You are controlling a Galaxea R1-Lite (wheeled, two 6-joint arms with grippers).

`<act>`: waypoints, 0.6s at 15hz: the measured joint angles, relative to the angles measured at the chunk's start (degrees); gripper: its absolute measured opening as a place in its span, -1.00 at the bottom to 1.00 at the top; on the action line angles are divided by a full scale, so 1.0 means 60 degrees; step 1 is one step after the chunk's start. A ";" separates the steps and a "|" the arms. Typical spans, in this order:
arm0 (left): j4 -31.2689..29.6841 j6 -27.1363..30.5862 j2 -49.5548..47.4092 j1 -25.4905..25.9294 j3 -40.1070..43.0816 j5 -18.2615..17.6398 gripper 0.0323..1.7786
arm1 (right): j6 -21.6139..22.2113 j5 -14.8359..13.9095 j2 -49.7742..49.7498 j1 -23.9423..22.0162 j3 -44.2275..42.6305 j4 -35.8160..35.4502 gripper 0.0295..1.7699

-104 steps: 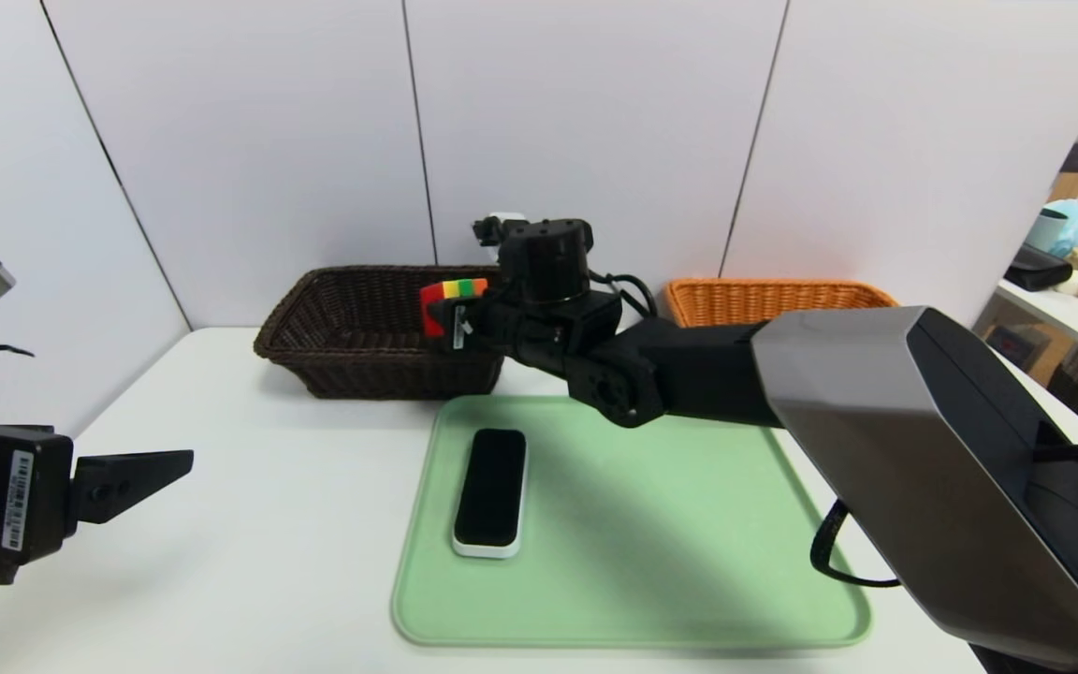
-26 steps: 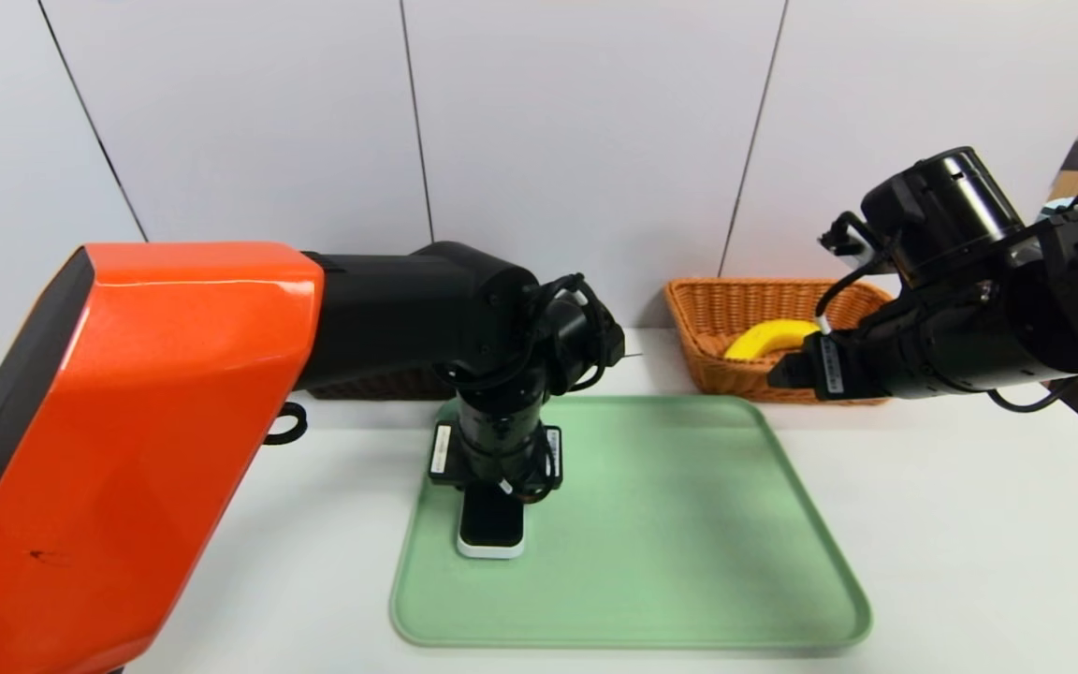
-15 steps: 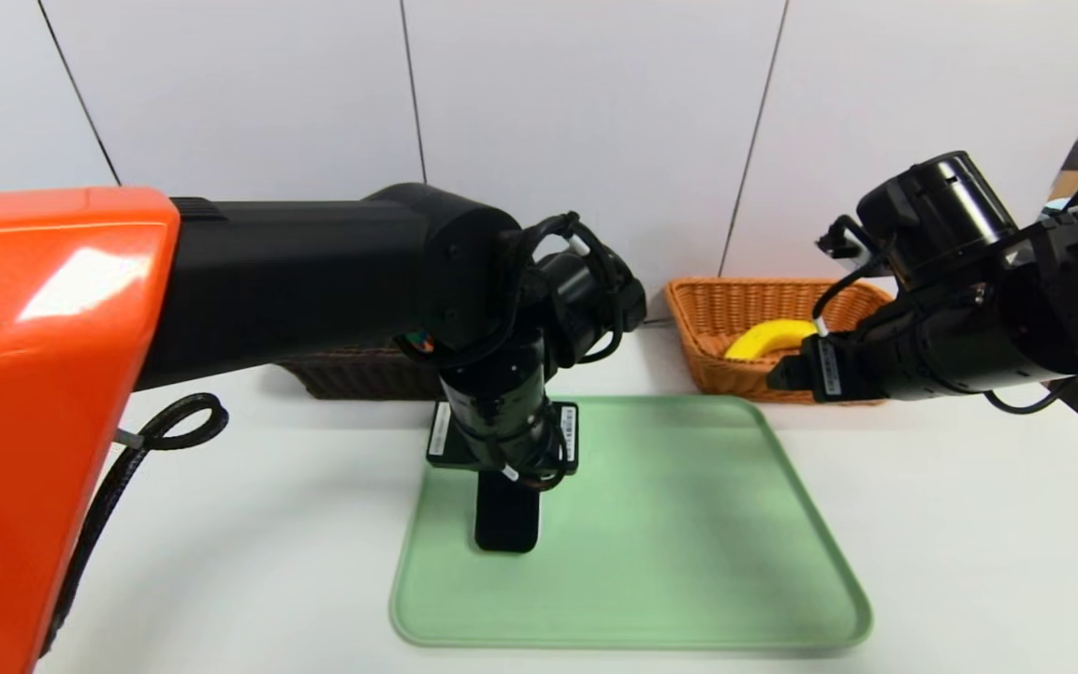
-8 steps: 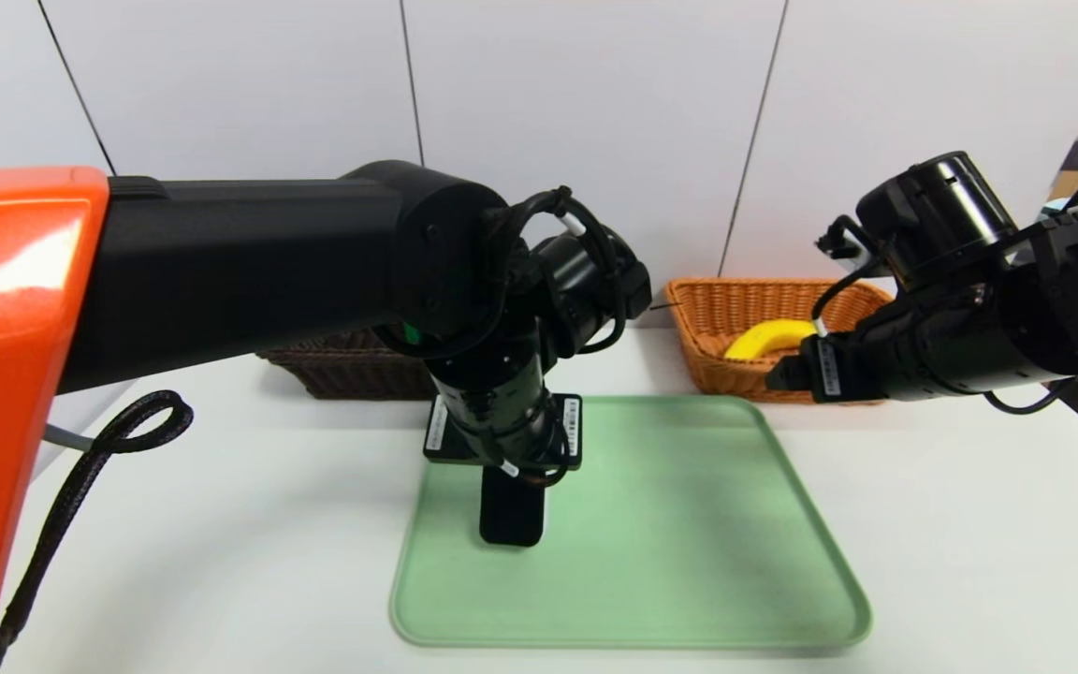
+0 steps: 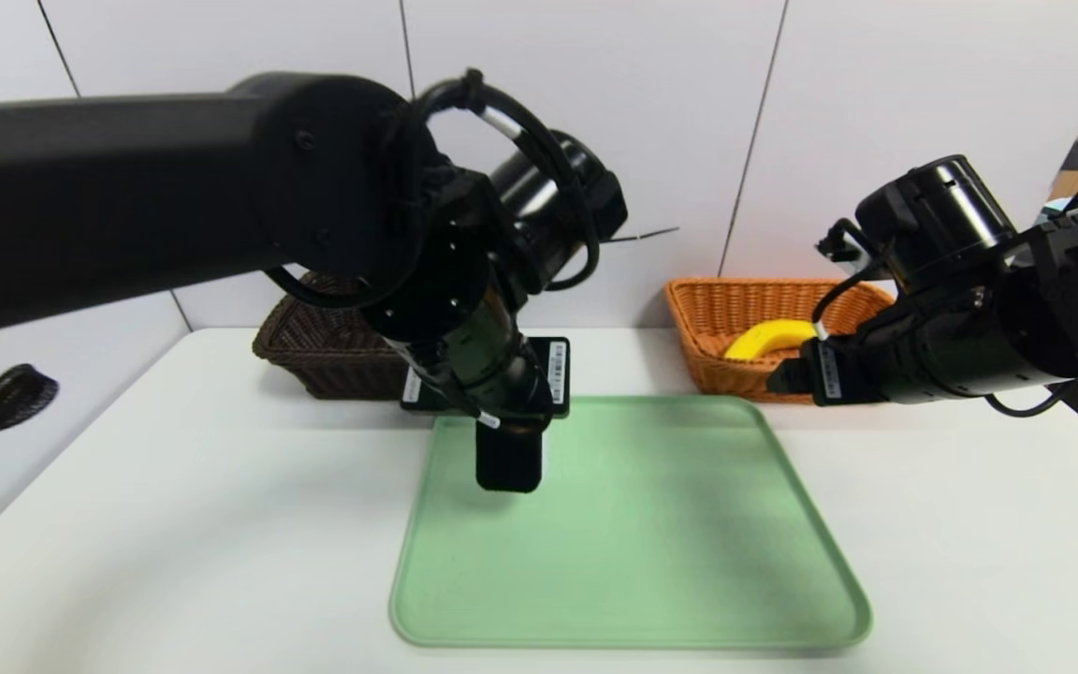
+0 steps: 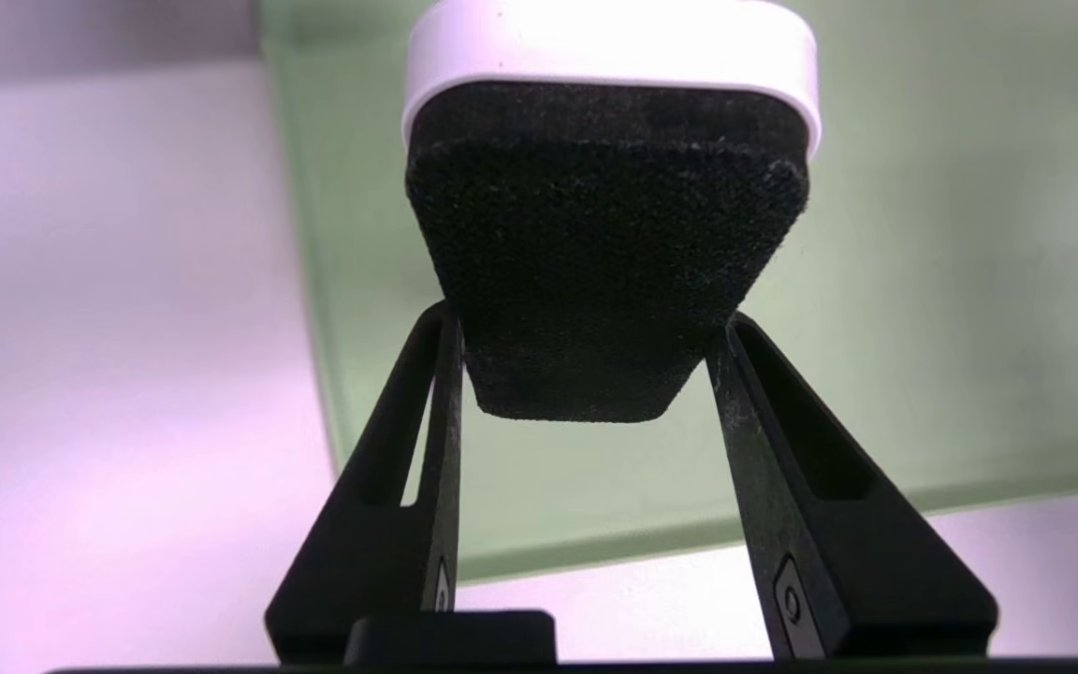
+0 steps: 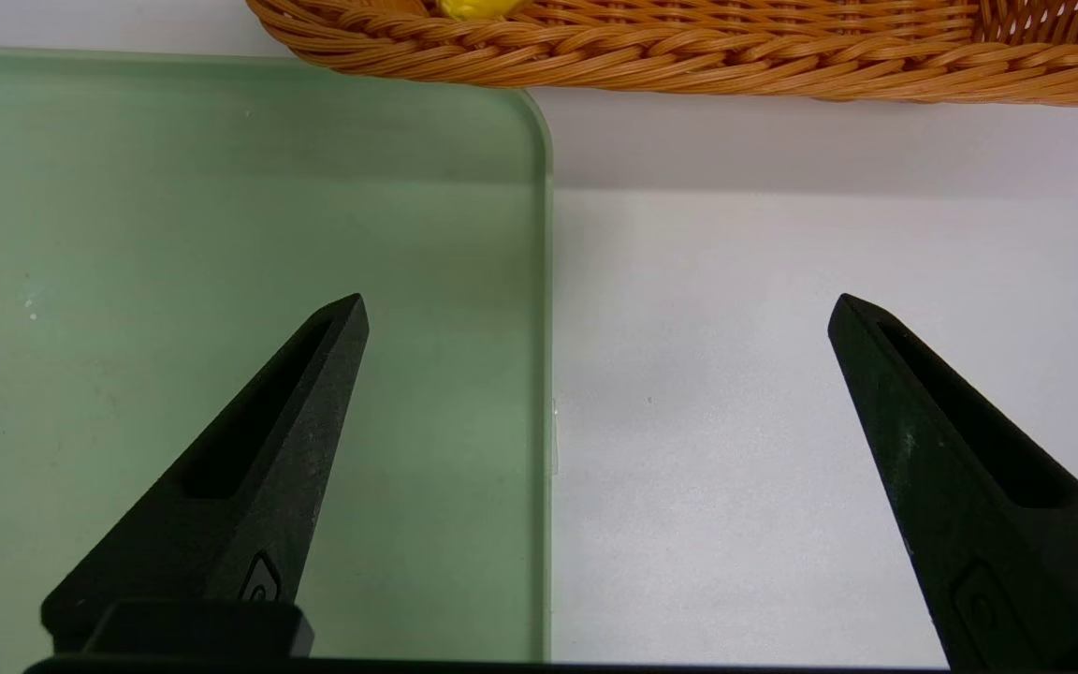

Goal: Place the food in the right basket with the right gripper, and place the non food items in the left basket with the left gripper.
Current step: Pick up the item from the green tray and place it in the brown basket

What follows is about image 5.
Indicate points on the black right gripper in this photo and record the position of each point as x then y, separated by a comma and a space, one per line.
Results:
824, 372

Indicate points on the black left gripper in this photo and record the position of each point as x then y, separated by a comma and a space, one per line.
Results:
553, 373

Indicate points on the black and white board eraser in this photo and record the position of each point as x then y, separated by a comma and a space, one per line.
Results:
509, 463

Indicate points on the yellow banana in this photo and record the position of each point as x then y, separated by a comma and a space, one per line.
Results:
768, 337

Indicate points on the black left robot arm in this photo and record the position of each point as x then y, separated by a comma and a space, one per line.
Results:
174, 187

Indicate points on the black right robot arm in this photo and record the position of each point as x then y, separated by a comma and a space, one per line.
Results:
1016, 318

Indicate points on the orange wicker basket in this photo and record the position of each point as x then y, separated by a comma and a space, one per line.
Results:
717, 314

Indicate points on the dark brown wicker basket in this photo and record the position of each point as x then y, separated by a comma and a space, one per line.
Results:
324, 351

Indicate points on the light green plastic tray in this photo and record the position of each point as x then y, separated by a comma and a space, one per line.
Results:
642, 562

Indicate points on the black zip tie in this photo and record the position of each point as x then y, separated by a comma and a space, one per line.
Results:
637, 235

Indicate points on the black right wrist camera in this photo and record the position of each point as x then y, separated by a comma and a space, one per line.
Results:
937, 220

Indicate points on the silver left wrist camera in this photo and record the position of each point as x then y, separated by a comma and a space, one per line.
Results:
541, 197

